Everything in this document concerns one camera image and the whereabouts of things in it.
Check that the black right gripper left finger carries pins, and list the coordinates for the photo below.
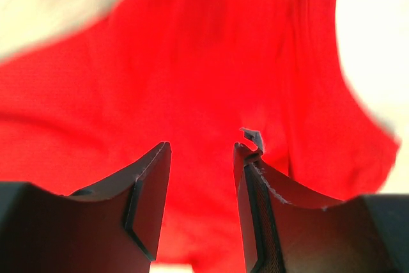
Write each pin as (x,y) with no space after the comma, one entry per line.
(112,225)

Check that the red t shirt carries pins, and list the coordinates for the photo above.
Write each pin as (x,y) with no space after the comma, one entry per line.
(193,73)

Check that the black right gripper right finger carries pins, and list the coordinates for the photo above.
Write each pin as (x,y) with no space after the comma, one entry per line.
(287,227)

